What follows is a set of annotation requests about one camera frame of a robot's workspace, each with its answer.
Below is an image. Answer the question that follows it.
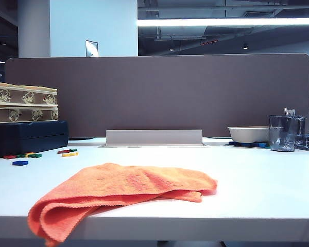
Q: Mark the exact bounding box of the orange microfiber cloth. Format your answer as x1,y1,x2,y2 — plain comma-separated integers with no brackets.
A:
27,162,218,247

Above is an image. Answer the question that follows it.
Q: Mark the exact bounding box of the brown desk partition screen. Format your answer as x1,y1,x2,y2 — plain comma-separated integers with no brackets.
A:
4,53,309,139

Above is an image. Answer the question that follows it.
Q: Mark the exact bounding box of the blue flat mat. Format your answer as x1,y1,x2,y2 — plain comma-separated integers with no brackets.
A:
228,140,271,148

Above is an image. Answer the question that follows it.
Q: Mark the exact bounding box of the clear grey plastic container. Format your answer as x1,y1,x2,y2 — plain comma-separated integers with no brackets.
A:
296,116,308,136

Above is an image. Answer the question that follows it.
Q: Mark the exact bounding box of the dark navy case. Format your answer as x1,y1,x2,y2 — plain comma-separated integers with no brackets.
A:
0,120,69,158

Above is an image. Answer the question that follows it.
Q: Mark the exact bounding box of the white ceiling light strip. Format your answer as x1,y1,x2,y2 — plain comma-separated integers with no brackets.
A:
136,17,309,26

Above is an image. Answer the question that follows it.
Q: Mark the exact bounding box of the clear grey plastic cup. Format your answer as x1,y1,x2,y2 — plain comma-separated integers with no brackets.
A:
269,115,298,152

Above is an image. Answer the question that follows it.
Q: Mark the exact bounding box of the grey cable tray flap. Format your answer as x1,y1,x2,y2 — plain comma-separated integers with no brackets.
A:
106,129,203,147

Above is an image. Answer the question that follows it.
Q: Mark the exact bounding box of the white paper bowl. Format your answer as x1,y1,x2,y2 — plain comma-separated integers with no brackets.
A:
227,126,284,144

